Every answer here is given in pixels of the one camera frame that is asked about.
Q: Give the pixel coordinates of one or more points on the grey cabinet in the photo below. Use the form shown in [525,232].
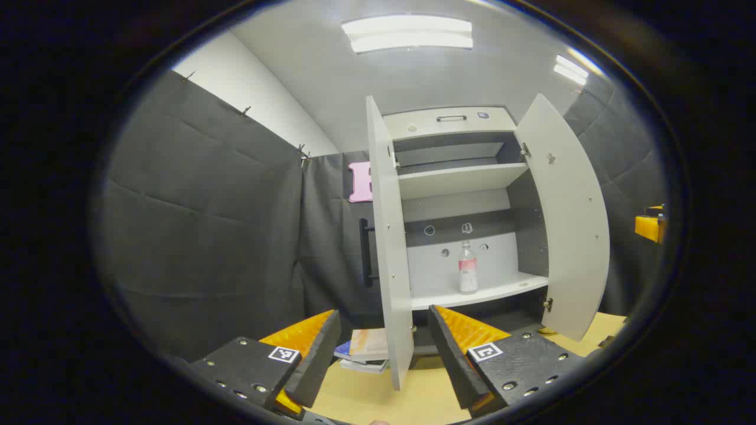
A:
[460,180]

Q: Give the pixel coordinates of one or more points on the yellow fluffy sponge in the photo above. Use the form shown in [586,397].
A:
[546,330]

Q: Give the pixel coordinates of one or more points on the small ceiling light panel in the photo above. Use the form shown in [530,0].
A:
[570,69]

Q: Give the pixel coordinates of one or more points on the black backdrop cloth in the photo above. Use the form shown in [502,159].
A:
[201,224]

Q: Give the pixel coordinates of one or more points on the grey cabinet door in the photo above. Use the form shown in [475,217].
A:
[573,236]
[390,254]

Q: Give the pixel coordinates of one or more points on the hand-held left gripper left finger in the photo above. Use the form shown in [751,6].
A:
[319,360]

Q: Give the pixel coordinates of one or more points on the blue book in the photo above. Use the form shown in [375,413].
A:
[344,352]

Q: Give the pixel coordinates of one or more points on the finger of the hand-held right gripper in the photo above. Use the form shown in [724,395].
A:
[648,227]

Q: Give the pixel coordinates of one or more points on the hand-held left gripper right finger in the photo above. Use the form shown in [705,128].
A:
[452,354]

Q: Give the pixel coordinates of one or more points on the large ceiling light panel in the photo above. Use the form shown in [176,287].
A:
[407,34]

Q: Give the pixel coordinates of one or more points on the clear bottle with pink label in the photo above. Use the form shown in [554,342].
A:
[468,271]

